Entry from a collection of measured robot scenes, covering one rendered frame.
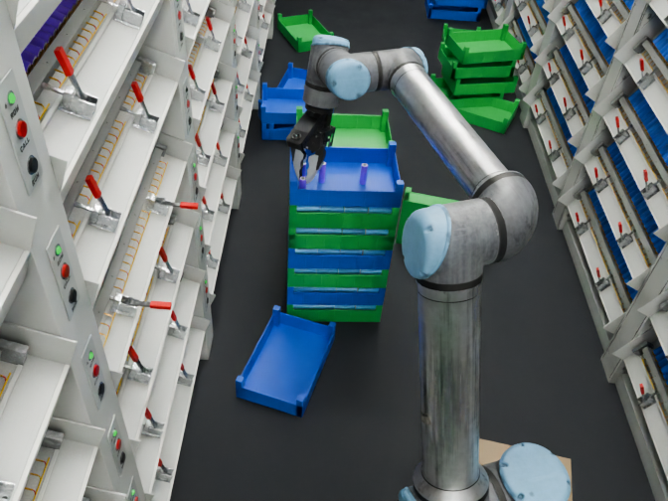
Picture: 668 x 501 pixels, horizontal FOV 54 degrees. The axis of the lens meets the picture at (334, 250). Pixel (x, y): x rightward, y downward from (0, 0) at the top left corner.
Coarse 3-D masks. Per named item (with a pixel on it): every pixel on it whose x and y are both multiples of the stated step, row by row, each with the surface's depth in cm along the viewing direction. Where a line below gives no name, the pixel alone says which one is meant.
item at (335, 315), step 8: (288, 304) 204; (288, 312) 207; (296, 312) 207; (304, 312) 207; (312, 312) 207; (320, 312) 207; (328, 312) 207; (336, 312) 208; (344, 312) 208; (352, 312) 208; (360, 312) 208; (368, 312) 208; (376, 312) 208; (312, 320) 210; (320, 320) 210; (328, 320) 210; (336, 320) 210; (344, 320) 210; (352, 320) 211; (360, 320) 211; (368, 320) 211; (376, 320) 211
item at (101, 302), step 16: (144, 176) 134; (144, 192) 131; (128, 224) 123; (128, 240) 121; (112, 272) 114; (128, 272) 118; (112, 288) 112; (96, 304) 109; (96, 320) 107; (112, 320) 110
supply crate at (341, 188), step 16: (336, 160) 191; (352, 160) 191; (368, 160) 191; (384, 160) 192; (336, 176) 186; (352, 176) 187; (368, 176) 187; (384, 176) 188; (304, 192) 174; (320, 192) 174; (336, 192) 174; (352, 192) 174; (368, 192) 174; (384, 192) 175; (400, 192) 175
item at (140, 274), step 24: (168, 144) 143; (192, 144) 143; (168, 168) 142; (168, 192) 137; (144, 216) 130; (168, 216) 133; (144, 240) 126; (144, 264) 122; (144, 288) 118; (120, 336) 109; (120, 360) 106
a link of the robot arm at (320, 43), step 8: (312, 40) 157; (320, 40) 155; (328, 40) 154; (336, 40) 154; (344, 40) 157; (312, 48) 157; (320, 48) 155; (328, 48) 154; (344, 48) 156; (312, 56) 157; (312, 64) 158; (312, 72) 159; (312, 80) 159; (320, 80) 158; (320, 88) 160; (328, 88) 160
